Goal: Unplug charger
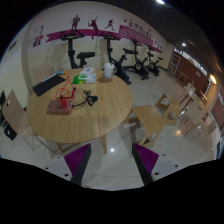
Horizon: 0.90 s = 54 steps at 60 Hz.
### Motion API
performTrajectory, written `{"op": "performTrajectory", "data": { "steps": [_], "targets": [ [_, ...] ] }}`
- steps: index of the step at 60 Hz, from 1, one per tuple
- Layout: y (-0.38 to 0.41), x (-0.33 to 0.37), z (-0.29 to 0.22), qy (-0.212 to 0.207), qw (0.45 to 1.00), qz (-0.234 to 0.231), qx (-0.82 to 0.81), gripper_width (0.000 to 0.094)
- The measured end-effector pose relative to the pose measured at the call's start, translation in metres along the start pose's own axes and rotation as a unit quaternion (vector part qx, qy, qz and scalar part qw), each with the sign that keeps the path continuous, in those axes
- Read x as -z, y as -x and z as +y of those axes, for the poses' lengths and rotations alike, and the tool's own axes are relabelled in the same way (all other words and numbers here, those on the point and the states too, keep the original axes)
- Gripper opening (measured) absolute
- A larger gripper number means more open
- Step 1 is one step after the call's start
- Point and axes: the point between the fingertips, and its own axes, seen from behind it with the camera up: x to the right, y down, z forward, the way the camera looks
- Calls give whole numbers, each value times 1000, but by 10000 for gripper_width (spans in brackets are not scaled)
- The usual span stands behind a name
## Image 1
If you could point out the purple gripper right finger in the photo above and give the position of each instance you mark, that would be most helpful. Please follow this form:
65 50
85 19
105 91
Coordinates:
145 160

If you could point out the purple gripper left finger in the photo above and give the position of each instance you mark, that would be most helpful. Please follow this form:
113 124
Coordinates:
77 162

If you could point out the wooden chair right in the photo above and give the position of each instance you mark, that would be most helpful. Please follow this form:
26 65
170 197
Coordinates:
152 122

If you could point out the wooden chair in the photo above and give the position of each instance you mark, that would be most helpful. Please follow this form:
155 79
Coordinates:
16 116
152 122

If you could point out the pink power strip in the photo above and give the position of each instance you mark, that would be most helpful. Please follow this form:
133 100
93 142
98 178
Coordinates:
56 107

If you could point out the round wooden table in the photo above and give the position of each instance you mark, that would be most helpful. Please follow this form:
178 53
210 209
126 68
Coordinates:
86 122

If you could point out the wooden stool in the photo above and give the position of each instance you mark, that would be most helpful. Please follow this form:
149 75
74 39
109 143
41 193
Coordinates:
163 102

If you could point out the wooden table right background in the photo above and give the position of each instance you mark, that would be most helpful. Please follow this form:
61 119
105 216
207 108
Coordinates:
194 109

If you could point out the wooden chair left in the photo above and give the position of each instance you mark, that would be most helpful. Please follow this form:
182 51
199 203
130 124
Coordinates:
16 116

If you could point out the black laptop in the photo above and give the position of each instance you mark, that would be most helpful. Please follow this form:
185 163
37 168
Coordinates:
47 84

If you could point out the green wet wipes pack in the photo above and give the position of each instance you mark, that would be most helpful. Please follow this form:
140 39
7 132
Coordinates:
84 79

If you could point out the white tissue box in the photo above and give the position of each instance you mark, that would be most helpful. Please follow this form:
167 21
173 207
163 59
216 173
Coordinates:
87 70

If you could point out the white plastic jug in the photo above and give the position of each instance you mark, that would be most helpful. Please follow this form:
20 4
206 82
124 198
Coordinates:
108 70

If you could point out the black charger with cable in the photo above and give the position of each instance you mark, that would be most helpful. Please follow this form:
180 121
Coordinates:
88 98

